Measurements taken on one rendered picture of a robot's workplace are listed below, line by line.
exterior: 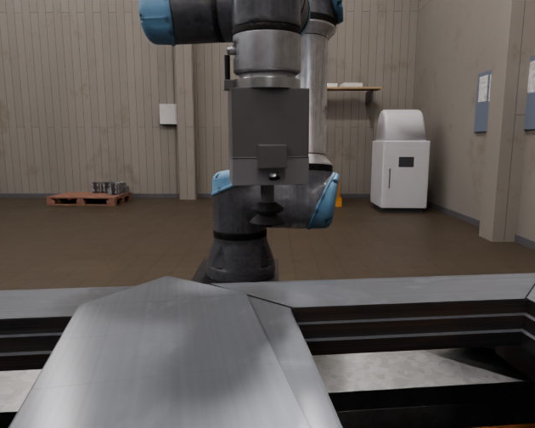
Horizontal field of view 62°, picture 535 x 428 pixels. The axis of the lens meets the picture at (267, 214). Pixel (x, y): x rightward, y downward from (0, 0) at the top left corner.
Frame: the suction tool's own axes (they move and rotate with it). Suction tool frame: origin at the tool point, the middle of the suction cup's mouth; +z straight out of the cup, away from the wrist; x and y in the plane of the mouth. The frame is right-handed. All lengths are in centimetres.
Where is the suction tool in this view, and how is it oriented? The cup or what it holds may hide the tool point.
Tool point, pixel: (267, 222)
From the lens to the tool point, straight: 52.1
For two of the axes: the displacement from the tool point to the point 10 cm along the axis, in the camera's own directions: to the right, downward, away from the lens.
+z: 0.1, 9.8, 1.8
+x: -1.4, -1.8, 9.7
